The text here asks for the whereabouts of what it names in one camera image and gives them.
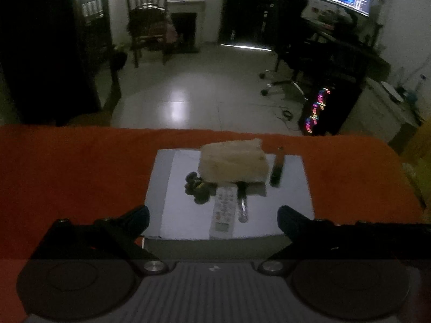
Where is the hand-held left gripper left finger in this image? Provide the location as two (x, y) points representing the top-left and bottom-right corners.
(40, 205), (169, 276)

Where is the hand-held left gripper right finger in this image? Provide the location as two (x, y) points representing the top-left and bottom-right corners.
(258, 205), (431, 276)

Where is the grey desktop board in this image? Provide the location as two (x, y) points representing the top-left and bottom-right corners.
(143, 148), (316, 260)

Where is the black marker pen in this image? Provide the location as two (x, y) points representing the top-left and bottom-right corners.
(269, 146), (285, 188)

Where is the dark toy figure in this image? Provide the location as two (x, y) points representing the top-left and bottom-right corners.
(183, 171), (210, 205)

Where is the white remote control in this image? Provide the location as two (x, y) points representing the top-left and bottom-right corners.
(209, 185), (238, 240)

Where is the beige cloth bag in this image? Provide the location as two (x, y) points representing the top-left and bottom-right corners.
(197, 138), (270, 196)

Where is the orange blanket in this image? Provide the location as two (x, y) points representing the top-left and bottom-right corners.
(0, 124), (425, 323)

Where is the computer tower with coloured fans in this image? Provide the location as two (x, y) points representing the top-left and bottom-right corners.
(301, 80), (363, 137)

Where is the white side cabinet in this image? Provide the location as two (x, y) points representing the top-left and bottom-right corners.
(339, 77), (422, 146)

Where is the black computer desk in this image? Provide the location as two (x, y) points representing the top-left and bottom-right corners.
(301, 16), (392, 136)

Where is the black office chair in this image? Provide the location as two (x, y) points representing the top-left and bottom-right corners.
(259, 0), (335, 100)

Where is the dark clothes pile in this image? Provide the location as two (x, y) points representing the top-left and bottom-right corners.
(127, 4), (178, 46)

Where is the dark curtain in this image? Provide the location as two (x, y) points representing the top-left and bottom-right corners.
(0, 0), (102, 126)

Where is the white fireplace surround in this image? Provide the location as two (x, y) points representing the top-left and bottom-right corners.
(166, 0), (206, 55)

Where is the dark cabinet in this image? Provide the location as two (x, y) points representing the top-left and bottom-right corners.
(218, 0), (281, 46)

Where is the black floor cable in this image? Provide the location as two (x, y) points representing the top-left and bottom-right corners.
(265, 102), (304, 132)

